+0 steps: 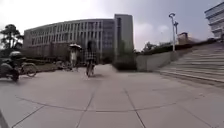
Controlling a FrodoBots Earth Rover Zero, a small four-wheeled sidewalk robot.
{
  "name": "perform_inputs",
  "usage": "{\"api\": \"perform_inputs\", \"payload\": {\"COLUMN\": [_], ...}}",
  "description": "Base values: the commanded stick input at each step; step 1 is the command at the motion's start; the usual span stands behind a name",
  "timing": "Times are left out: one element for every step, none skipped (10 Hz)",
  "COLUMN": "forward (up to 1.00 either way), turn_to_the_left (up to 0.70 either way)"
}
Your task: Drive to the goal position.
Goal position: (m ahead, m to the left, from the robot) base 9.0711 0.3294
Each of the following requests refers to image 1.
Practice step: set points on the grey paved plaza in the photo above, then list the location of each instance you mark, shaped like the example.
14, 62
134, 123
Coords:
110, 100

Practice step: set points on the large grey curved building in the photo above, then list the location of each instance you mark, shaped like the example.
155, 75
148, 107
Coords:
80, 35

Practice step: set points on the dark green hedge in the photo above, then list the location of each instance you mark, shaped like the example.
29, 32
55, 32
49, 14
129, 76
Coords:
173, 47

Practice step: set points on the brown building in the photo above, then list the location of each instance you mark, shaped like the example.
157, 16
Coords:
182, 38

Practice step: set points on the parked bicycle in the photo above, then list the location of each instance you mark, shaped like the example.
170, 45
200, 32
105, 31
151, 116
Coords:
28, 69

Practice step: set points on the wide stone stairs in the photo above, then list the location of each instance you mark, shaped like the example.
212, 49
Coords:
200, 65

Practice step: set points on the tree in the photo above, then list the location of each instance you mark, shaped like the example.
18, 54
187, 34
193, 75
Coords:
10, 36

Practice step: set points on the grey concrete wall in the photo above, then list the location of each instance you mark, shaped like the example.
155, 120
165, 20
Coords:
156, 60

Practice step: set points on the lamp post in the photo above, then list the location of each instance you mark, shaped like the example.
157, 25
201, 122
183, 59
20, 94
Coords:
173, 30

